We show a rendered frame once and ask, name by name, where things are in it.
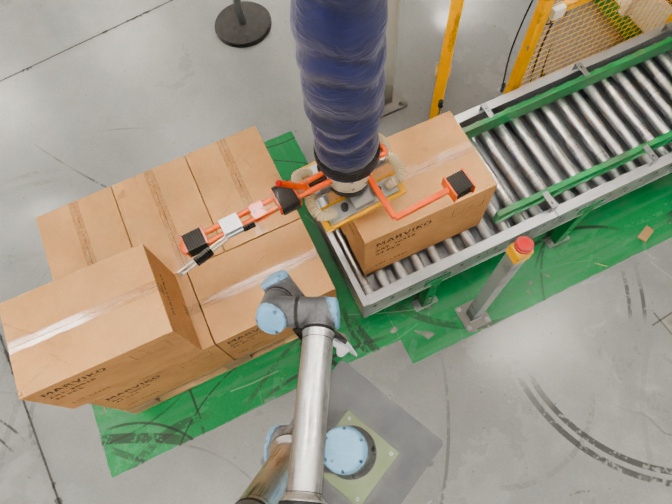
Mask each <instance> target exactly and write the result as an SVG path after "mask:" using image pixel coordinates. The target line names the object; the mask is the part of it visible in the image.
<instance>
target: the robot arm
mask: <svg viewBox="0 0 672 504"><path fill-rule="evenodd" d="M261 288H262V290H263V291H264V292H265V293H264V296H263V298H262V300H261V302H260V305H259V306H258V307H257V311H256V315H255V320H256V323H257V325H258V327H259V328H260V329H261V330H262V331H264V332H266V333H269V334H278V333H280V332H282V331H283V330H284V329H285V328H293V331H294V333H295V334H296V335H297V336H298V338H299V339H300V340H301V343H300V345H301V356H300V365H299V375H298V384H297V394H296V403H295V413H294V422H293V425H284V424H281V425H274V426H272V427H271V428H270V429H269V431H268V433H267V436H266V440H265V441H266V444H265V445H264V462H265V463H264V465H263V466H262V468H261V469H260V470H259V472H258V473H257V474H256V476H255V477H254V479H253V480H252V481H251V483H250V484H249V486H248V487H247V488H246V490H245V491H244V493H243V494H242V495H241V497H240V498H239V499H238V501H237V502H235V504H327V503H326V501H325V500H324V499H323V497H322V484H323V473H329V474H335V475H337V476H338V477H340V478H342V479H346V480H356V479H360V478H362V477H364V476H365V475H367V474H368V473H369V472H370V471H371V469H372V468H373V466H374V464H375V461H376V456H377V450H376V445H375V442H374V440H373V438H372V436H371V435H370V434H369V433H368V432H367V431H366V430H365V429H363V428H361V427H359V426H355V425H346V426H338V427H327V417H328V403H329V390H330V376H331V363H332V349H333V347H335V348H336V354H337V356H339V357H343V356H344V355H345V354H347V353H348V352H350V353H351V354H352V355H354V356H356V357H357V353H356V352H355V350H354V349H353V347H352V346H351V345H350V343H349V342H348V341H347V340H346V339H345V338H344V337H343V336H342V335H341V334H340V333H339V332H337V331H335V329H336V330H338V329H339V328H340V308H339V302H338V300H337V298H335V297H326V296H325V297H306V296H305V295H304V294H303V292H302V291H301V290H300V289H299V287H298V286H297V285H296V283H295V282H294V281H293V279H292V278H291V277H290V275H289V274H288V273H287V272H286V271H285V270H279V271H277V272H275V273H273V274H271V275H270V276H269V277H267V278H266V279H265V280H264V281H263V282H262V284H261Z"/></svg>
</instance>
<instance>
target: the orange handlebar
mask: <svg viewBox="0 0 672 504"><path fill-rule="evenodd" d="M380 149H381V150H382V152H380V157H379V160H380V159H382V158H384V157H385V156H386V155H387V153H388V149H387V147H386V146H385V145H384V144H382V143H380ZM323 176H325V175H324V174H323V173H322V172H321V171H320V172H318V173H316V174H314V175H312V176H310V177H308V178H306V179H304V180H302V181H300V182H298V183H301V184H307V185H308V184H309V183H311V182H313V181H315V180H317V179H319V178H322V177H323ZM367 182H368V183H369V185H370V186H371V188H372V190H373V191H374V193H375V194H376V196H377V197H378V199H379V200H380V202H381V204H382V205H383V207H384V208H385V210H386V211H387V213H388V214H389V216H390V217H391V219H392V220H394V219H395V220H396V221H399V220H400V219H402V218H404V217H406V216H408V215H410V214H412V213H414V212H416V211H418V210H420V209H421V208H423V207H425V206H427V205H429V204H431V203H433V202H435V201H437V200H439V199H440V198H442V197H444V196H446V195H448V194H450V190H449V188H448V187H446V188H444V189H442V190H440V191H439V192H437V193H435V194H433V195H431V196H429V197H427V198H425V199H423V200H421V201H419V202H417V203H416V204H414V205H412V206H410V207H408V208H406V209H404V210H402V211H400V212H398V213H396V212H395V211H394V209H393V208H392V206H391V204H390V203H389V201H388V200H387V198H386V197H385V195H384V194H383V192H382V191H381V189H380V188H379V186H378V185H377V183H376V181H375V180H374V178H373V177H372V175H371V174H370V176H369V179H368V180H367ZM332 183H333V182H332V181H331V180H330V179H329V178H328V179H326V180H324V181H322V182H320V183H318V184H316V185H314V186H312V187H310V188H308V189H307V190H304V191H302V192H301V193H299V195H300V197H301V199H302V198H304V197H306V196H308V195H310V194H312V193H314V192H316V191H318V190H320V189H322V188H324V187H326V186H328V185H330V184H332ZM272 202H274V199H273V197H272V196H270V197H268V198H266V199H264V200H262V201H261V200H259V201H257V202H255V203H253V204H251V205H249V206H248V208H246V209H244V210H242V211H240V212H238V213H237V215H238V217H239V219H240V218H242V217H244V216H246V215H248V214H250V213H251V214H252V216H253V217H251V218H249V219H247V220H245V221H243V222H241V223H242V225H243V226H244V225H246V224H248V223H250V222H252V221H254V222H256V223H258V222H260V221H262V220H264V219H266V218H268V217H269V215H271V214H273V213H275V212H277V211H279V208H278V206H277V205H275V206H273V207H271V208H269V209H267V210H266V209H265V207H264V206H266V205H268V204H270V203H272ZM220 228H221V226H220V224H219V222H218V223H216V224H214V225H212V226H210V227H208V228H206V229H204V232H205V234H206V235H208V234H210V233H212V232H214V231H216V230H218V229H220ZM224 235H225V234H224V232H221V233H219V234H217V235H215V236H213V237H211V238H209V239H208V241H209V242H210V245H211V244H213V243H215V242H216V241H218V240H219V239H220V238H222V237H223V236H224ZM179 248H180V251H181V253H182V254H184V255H188V254H187V253H186V251H185V249H184V247H183V245H182V243H180V246H179Z"/></svg>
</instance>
